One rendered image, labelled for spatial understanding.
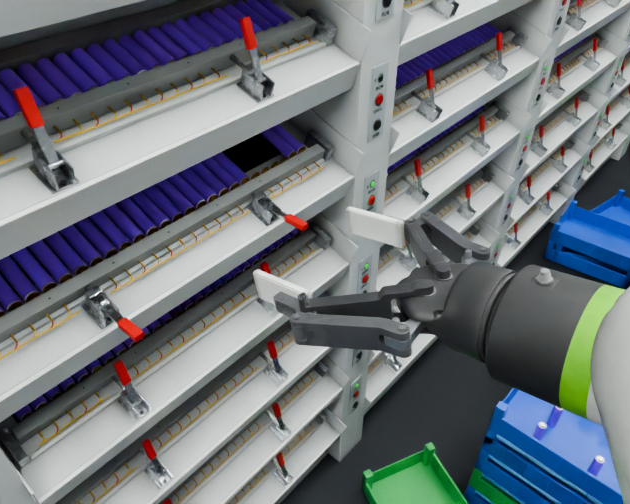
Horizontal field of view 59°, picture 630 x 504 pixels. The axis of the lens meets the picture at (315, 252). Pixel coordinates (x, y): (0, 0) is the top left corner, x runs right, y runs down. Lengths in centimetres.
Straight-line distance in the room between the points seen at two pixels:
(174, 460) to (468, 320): 68
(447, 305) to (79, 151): 39
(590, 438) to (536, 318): 97
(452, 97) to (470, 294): 80
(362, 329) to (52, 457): 51
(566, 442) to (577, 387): 93
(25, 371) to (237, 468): 61
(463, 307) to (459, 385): 134
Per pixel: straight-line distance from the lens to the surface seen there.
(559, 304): 40
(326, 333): 45
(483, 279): 43
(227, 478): 119
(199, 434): 102
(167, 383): 85
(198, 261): 75
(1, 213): 57
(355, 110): 86
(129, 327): 65
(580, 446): 134
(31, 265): 73
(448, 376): 177
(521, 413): 134
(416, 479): 157
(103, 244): 74
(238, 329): 90
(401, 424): 165
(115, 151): 62
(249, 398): 105
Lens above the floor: 137
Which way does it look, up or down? 40 degrees down
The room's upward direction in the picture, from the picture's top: straight up
